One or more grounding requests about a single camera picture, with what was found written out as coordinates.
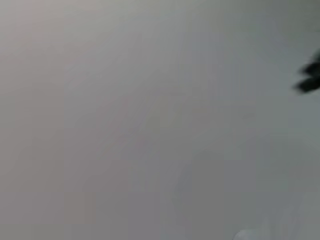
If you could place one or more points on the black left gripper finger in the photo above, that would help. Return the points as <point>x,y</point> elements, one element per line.
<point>310,80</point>

